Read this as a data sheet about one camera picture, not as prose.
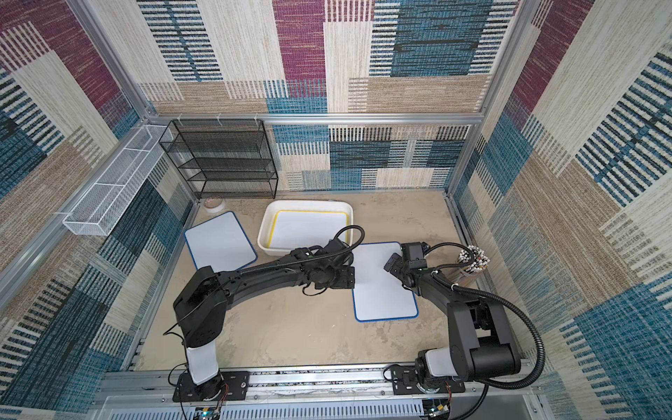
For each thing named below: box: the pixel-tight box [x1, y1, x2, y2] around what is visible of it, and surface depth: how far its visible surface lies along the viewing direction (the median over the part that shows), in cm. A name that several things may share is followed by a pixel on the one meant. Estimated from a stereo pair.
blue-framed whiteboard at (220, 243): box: [183, 210, 258, 273], surface depth 110 cm
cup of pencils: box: [457, 245, 491, 280], surface depth 79 cm
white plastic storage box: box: [257, 200, 355, 257], surface depth 110 cm
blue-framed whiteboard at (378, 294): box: [351, 241, 419, 322], surface depth 91 cm
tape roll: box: [203, 196, 225, 213], surface depth 118 cm
